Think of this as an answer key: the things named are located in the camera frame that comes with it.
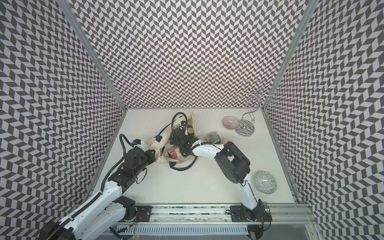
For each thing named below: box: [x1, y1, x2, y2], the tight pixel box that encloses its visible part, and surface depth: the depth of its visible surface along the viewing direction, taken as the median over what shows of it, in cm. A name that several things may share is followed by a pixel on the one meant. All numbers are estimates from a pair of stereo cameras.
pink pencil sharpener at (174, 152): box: [167, 146, 182, 159], surface depth 90 cm
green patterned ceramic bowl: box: [254, 171, 278, 195], surface depth 83 cm
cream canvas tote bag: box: [147, 111, 199, 164], surface depth 84 cm
